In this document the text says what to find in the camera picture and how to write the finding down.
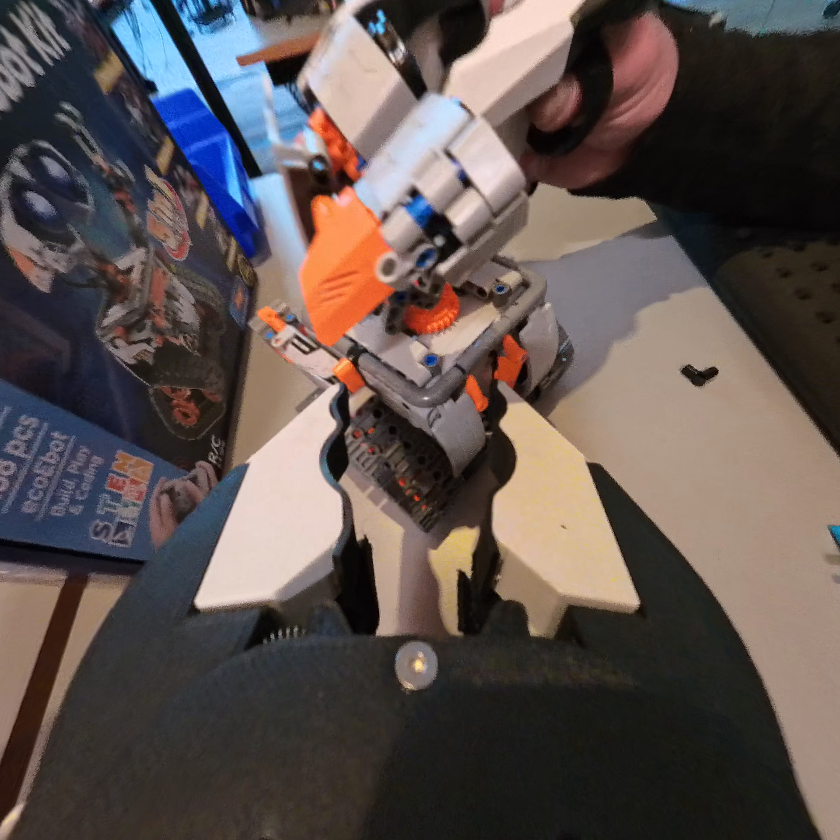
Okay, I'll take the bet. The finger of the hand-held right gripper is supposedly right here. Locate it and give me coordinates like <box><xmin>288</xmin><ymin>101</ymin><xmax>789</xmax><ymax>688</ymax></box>
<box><xmin>300</xmin><ymin>0</ymin><xmax>427</xmax><ymax>156</ymax></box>
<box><xmin>447</xmin><ymin>0</ymin><xmax>594</xmax><ymax>132</ymax></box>

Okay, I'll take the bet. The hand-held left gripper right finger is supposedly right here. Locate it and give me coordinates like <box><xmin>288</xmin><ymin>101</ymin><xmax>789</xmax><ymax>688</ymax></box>
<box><xmin>486</xmin><ymin>389</ymin><xmax>643</xmax><ymax>618</ymax></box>

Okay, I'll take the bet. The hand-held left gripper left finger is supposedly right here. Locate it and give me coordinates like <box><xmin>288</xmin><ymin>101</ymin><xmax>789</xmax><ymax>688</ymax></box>
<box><xmin>195</xmin><ymin>389</ymin><xmax>363</xmax><ymax>615</ymax></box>

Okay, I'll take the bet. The grey orange toy robot arm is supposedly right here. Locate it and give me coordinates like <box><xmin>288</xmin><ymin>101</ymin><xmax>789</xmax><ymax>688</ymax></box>
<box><xmin>305</xmin><ymin>108</ymin><xmax>368</xmax><ymax>185</ymax></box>
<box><xmin>300</xmin><ymin>92</ymin><xmax>532</xmax><ymax>349</ymax></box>

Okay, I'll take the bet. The grey orange tracked toy robot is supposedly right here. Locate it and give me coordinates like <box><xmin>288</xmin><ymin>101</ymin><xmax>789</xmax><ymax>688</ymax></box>
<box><xmin>256</xmin><ymin>256</ymin><xmax>574</xmax><ymax>532</ymax></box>

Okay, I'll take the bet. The person's right forearm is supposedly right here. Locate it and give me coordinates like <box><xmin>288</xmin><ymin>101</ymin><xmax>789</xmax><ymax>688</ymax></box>
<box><xmin>578</xmin><ymin>0</ymin><xmax>840</xmax><ymax>240</ymax></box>

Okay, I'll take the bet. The person's right hand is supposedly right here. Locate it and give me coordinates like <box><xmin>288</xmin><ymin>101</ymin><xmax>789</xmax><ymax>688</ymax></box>
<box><xmin>523</xmin><ymin>11</ymin><xmax>679</xmax><ymax>189</ymax></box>

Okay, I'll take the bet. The black metal beam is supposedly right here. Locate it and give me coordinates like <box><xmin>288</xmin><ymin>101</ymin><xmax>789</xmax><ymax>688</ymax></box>
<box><xmin>147</xmin><ymin>0</ymin><xmax>263</xmax><ymax>178</ymax></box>

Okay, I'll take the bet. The blue plastic bin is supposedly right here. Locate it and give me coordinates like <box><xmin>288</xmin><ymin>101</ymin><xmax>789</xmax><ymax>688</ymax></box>
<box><xmin>151</xmin><ymin>90</ymin><xmax>271</xmax><ymax>263</ymax></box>

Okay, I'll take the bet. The black perforated foam mat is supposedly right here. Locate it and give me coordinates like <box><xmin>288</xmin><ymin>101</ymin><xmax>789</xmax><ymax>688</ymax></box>
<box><xmin>709</xmin><ymin>230</ymin><xmax>840</xmax><ymax>447</ymax></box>

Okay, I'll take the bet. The blue robot kit box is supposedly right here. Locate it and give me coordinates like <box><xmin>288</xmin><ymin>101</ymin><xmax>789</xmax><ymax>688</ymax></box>
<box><xmin>0</xmin><ymin>0</ymin><xmax>261</xmax><ymax>565</ymax></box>

